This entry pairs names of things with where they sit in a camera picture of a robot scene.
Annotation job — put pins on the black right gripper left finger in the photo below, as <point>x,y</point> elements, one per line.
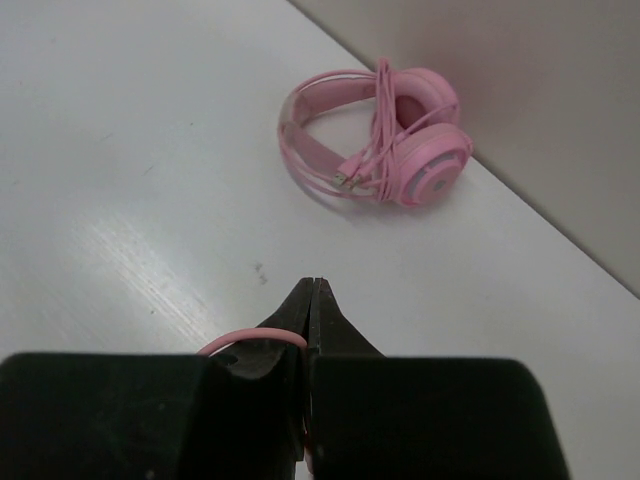
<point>235,414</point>

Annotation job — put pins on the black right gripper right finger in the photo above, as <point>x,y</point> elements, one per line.
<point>378,417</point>

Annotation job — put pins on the pink wired headphones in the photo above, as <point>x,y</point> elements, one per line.
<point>416,149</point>

